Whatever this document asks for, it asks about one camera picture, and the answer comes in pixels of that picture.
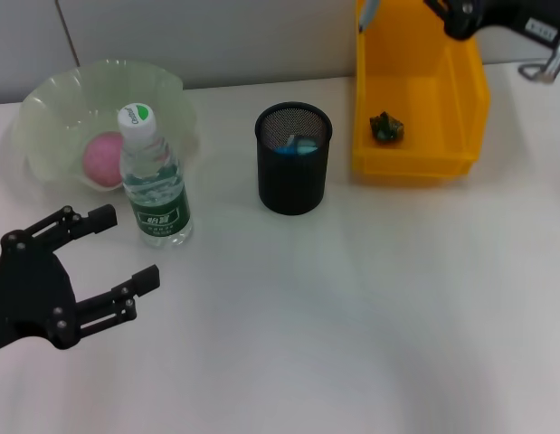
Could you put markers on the clear water bottle green label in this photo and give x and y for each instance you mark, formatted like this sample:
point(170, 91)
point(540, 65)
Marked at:
point(159, 217)

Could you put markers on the pale green glass fruit plate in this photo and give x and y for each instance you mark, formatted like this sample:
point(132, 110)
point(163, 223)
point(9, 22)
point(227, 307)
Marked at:
point(80, 90)

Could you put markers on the yellow plastic bin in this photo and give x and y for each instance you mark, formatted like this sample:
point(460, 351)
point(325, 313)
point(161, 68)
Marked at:
point(410, 90)

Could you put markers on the pink peach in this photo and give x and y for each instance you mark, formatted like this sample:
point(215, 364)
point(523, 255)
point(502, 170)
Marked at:
point(101, 158)

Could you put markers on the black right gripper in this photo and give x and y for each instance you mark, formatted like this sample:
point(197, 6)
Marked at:
point(496, 11)

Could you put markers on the silver white pen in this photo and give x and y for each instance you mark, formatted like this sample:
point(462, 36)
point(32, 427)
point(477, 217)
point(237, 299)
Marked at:
point(367, 13)

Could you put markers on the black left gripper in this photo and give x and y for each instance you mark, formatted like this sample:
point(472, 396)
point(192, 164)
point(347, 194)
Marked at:
point(31, 294)

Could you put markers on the black mesh pen holder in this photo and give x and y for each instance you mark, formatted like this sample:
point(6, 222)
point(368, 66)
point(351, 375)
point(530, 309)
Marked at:
point(291, 181)

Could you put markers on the blue scissors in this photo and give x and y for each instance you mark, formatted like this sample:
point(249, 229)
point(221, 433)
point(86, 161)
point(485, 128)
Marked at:
point(291, 151)

